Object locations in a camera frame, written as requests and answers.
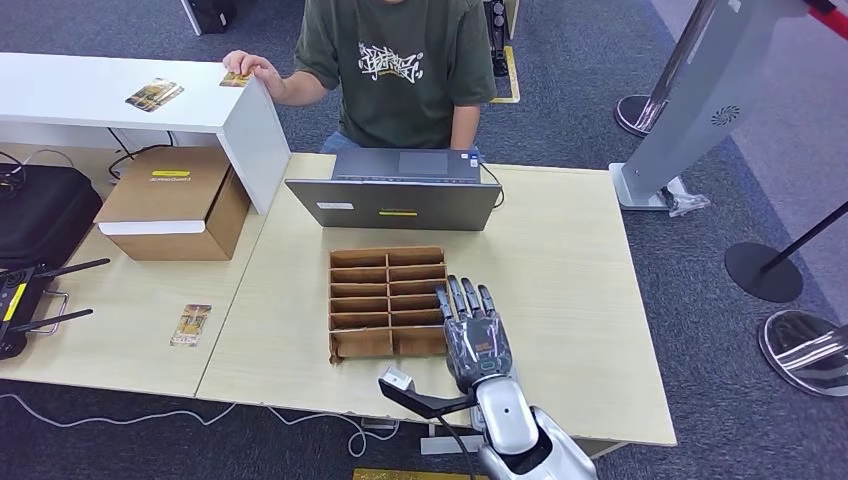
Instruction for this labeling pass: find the black box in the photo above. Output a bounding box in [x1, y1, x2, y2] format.
[181, 0, 238, 34]

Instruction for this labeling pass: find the red barrier belt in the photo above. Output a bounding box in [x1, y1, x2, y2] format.
[804, 0, 848, 40]

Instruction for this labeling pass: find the black router with antennas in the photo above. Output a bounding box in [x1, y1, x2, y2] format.
[0, 258, 112, 362]

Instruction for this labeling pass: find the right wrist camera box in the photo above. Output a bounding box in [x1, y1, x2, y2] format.
[378, 367, 478, 420]

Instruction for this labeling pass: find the black carrying case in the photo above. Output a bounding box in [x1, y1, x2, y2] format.
[0, 164, 104, 270]

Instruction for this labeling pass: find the yellow floor tape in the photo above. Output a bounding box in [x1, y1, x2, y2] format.
[491, 44, 522, 105]

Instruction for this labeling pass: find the grey laptop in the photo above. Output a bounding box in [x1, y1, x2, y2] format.
[284, 146, 503, 232]

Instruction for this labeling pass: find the black stanchion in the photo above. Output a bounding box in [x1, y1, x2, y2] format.
[723, 200, 848, 304]

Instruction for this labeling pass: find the person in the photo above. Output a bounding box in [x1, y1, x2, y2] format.
[223, 0, 498, 154]

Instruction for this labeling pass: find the silver wire handle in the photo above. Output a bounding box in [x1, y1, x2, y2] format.
[27, 291, 70, 337]

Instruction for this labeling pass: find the stack of gold cards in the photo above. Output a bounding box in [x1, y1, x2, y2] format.
[125, 78, 186, 114]

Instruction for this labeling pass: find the chrome stanchion base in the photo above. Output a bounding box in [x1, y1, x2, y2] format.
[757, 309, 848, 399]

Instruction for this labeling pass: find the white shelf riser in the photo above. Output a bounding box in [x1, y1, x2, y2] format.
[0, 52, 292, 216]

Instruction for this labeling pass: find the cardboard slot organizer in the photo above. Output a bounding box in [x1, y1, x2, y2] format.
[328, 246, 450, 365]

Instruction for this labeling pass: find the chrome stanchion pole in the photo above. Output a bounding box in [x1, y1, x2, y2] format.
[614, 0, 723, 138]

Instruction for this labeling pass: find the black camera cable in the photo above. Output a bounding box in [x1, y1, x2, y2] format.
[437, 415, 480, 480]

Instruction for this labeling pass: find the gold strip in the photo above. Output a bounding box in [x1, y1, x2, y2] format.
[352, 468, 488, 480]

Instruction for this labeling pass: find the white table foot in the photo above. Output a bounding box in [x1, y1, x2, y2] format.
[421, 433, 488, 456]

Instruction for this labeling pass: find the black cable under shelf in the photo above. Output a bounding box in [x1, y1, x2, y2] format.
[105, 128, 176, 181]

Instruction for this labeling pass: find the black laptop cable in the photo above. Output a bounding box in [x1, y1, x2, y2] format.
[480, 162, 506, 210]

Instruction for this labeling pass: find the gold hotel key card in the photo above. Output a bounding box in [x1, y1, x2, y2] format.
[169, 303, 213, 349]

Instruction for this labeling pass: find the brown cardboard box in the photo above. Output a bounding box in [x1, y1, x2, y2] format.
[93, 146, 253, 263]

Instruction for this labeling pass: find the black wheeled stand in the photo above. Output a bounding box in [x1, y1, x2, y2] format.
[482, 0, 513, 79]

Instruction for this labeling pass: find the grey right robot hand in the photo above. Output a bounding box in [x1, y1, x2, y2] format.
[435, 274, 515, 395]

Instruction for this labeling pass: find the white floor cable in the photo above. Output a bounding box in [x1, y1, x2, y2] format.
[0, 390, 401, 458]

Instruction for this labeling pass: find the black cable bundle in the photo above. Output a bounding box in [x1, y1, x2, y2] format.
[0, 153, 26, 199]

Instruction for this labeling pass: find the person's right hand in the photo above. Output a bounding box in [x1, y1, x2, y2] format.
[223, 48, 286, 101]

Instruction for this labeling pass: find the silver kiosk stand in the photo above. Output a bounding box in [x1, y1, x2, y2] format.
[608, 0, 816, 212]

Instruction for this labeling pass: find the clear plastic bag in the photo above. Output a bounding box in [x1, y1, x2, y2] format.
[662, 173, 711, 219]

